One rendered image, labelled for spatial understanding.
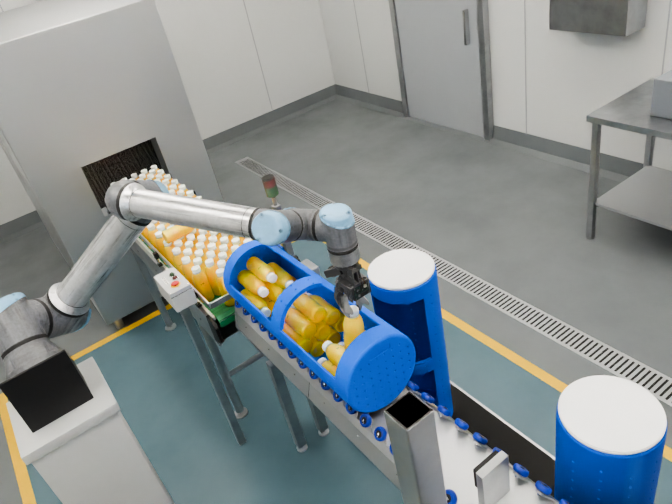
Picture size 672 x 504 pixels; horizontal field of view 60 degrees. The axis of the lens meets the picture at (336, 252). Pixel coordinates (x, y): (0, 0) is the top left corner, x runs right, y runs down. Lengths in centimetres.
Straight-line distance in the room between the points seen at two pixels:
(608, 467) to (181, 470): 221
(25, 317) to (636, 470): 191
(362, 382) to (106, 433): 92
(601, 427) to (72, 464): 168
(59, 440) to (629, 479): 173
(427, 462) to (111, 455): 147
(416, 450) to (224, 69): 620
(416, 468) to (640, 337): 271
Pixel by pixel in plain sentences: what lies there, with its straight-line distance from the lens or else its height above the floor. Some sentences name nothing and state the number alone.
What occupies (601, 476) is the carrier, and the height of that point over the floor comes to 93.
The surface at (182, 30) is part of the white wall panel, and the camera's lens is 671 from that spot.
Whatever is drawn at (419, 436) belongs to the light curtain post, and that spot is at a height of 167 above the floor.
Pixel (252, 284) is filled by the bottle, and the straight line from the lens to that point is 237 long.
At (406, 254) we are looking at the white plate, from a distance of 248.
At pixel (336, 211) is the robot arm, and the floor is 167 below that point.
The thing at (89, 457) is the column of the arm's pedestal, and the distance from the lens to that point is 228.
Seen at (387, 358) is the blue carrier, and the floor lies 114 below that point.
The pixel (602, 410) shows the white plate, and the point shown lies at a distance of 187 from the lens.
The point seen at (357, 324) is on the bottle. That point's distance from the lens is 182.
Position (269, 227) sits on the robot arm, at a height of 171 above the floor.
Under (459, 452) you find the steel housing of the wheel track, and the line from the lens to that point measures 189.
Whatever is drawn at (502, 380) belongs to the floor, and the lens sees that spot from 333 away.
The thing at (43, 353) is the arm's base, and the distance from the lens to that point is 213.
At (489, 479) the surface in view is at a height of 105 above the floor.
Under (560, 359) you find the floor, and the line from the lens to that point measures 346.
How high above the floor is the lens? 245
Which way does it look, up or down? 33 degrees down
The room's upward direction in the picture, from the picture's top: 13 degrees counter-clockwise
